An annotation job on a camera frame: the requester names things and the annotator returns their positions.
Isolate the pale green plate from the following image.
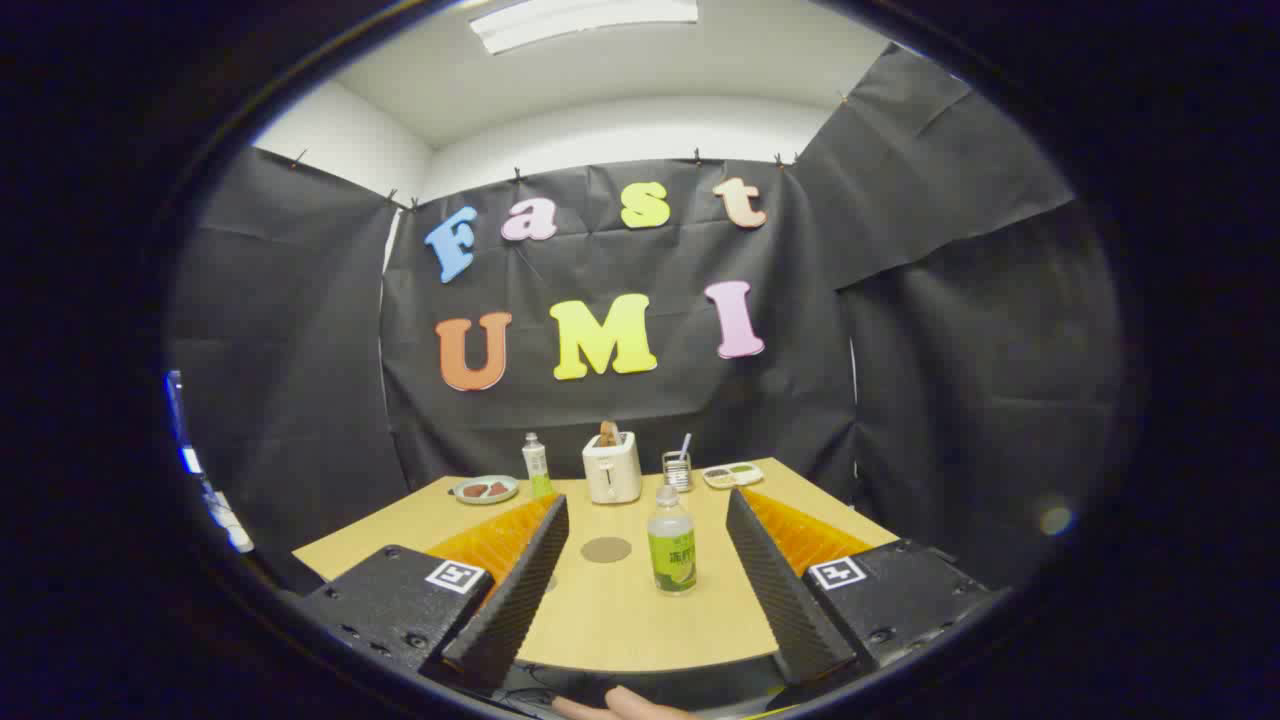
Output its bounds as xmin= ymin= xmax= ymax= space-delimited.
xmin=449 ymin=475 xmax=520 ymax=505

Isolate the slim capped green bottle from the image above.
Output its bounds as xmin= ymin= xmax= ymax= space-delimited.
xmin=522 ymin=432 xmax=554 ymax=499

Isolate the ceiling light panel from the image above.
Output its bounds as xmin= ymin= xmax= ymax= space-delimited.
xmin=468 ymin=0 xmax=701 ymax=56

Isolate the wooden table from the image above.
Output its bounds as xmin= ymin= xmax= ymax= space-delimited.
xmin=292 ymin=457 xmax=901 ymax=674

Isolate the white toaster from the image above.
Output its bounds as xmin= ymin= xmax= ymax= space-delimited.
xmin=582 ymin=431 xmax=643 ymax=505

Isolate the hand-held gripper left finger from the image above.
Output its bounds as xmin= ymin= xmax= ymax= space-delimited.
xmin=295 ymin=492 xmax=571 ymax=693

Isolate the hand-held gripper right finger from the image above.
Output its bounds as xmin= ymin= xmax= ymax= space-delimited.
xmin=725 ymin=487 xmax=1001 ymax=687

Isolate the green label juice bottle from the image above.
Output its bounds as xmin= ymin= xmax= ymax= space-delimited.
xmin=647 ymin=485 xmax=698 ymax=596

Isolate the black backdrop cloth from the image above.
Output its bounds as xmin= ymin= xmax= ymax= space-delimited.
xmin=165 ymin=45 xmax=1126 ymax=593

